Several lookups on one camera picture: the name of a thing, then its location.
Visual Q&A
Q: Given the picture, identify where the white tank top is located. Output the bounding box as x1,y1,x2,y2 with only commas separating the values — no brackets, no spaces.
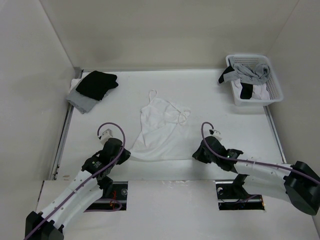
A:
129,89,192,163

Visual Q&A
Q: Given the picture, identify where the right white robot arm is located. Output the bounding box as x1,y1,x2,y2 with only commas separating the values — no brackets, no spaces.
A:
192,136,320,216

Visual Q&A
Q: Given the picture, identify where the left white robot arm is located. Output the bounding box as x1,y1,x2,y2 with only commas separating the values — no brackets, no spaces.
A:
24,137,131,240

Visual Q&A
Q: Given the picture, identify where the folded grey tank top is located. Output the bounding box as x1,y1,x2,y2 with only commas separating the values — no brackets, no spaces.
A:
66,88,101,114

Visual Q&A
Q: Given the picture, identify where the folded black tank top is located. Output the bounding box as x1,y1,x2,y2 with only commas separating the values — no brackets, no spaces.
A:
75,70,119,101

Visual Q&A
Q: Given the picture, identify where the crumpled black tank top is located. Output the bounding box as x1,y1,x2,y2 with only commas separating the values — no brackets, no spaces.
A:
218,66,253,100

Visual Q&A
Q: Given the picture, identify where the crumpled grey tank top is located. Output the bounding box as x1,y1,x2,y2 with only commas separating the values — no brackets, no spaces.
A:
219,63,271,85

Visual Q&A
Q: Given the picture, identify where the white garment in basket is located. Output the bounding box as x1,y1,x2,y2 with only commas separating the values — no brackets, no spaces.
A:
250,83,270,100

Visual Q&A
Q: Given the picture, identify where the white plastic laundry basket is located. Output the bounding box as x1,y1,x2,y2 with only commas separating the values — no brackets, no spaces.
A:
225,53,284,107

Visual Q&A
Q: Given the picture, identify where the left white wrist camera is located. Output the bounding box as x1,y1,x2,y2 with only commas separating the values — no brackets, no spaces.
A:
98,128,113,145

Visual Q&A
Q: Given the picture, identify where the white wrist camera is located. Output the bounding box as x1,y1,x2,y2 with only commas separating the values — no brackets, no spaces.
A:
98,128,113,145
209,129,222,141

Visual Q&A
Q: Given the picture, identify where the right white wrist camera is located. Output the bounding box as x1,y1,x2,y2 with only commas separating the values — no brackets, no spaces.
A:
209,129,222,141

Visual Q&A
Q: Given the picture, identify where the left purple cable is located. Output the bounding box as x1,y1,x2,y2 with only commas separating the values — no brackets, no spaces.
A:
23,122,127,240

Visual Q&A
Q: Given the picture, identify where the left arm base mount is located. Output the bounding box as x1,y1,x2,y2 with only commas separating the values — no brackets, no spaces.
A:
85,176,129,212

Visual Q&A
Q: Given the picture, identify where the left metal table rail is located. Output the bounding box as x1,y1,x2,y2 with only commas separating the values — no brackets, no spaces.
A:
48,66,84,181

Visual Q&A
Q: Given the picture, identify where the metal table rail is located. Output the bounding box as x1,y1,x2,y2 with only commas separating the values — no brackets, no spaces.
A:
263,106,287,164
48,66,84,181

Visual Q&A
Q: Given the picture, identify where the right metal table rail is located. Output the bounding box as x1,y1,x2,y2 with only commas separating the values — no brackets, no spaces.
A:
263,106,287,164

